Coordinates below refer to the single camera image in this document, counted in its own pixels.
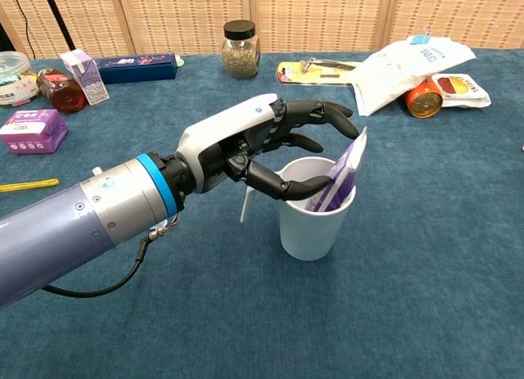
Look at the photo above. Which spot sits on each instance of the orange metal can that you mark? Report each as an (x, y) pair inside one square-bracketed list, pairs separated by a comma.
[(423, 102)]

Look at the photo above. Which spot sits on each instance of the black tripod stand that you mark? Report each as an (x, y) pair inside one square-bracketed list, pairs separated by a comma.
[(57, 14)]

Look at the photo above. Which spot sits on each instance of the white snack packet red print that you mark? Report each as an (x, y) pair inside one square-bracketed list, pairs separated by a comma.
[(462, 90)]

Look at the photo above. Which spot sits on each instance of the razor in yellow blister pack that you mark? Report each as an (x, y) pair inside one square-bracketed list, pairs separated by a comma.
[(315, 72)]

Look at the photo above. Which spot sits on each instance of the large white pouch bag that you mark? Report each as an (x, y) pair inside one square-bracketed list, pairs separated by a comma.
[(401, 72)]

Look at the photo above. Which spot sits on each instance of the blue carpet table mat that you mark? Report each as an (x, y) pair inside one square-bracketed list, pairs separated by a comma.
[(409, 252)]

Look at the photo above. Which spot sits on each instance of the blue binder clip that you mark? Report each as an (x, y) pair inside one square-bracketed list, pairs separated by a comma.
[(419, 38)]

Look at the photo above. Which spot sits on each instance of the purple cardboard box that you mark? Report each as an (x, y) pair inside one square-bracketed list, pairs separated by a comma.
[(32, 131)]

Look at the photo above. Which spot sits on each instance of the red liquid bottle yellow cap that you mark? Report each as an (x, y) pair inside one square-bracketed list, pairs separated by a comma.
[(61, 92)]

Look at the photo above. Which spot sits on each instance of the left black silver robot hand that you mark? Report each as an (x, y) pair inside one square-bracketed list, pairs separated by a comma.
[(229, 129)]

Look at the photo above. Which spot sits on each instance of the clear plastic tub with lid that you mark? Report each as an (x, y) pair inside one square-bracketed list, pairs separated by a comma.
[(14, 80)]

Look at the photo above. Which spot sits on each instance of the bamboo folding screen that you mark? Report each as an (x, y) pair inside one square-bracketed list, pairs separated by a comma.
[(319, 14)]

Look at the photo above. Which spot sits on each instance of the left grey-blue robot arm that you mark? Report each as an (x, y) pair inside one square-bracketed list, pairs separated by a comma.
[(61, 227)]

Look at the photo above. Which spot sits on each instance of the purple white small carton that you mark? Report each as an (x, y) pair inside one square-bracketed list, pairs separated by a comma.
[(88, 78)]

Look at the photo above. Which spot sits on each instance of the long dark blue box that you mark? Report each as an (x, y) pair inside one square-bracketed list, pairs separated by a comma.
[(137, 68)]

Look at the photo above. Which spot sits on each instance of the purple white toothpaste tube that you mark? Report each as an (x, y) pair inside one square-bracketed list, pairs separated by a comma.
[(343, 174)]

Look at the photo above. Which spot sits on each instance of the glass jar with black lid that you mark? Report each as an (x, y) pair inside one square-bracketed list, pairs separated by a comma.
[(240, 55)]

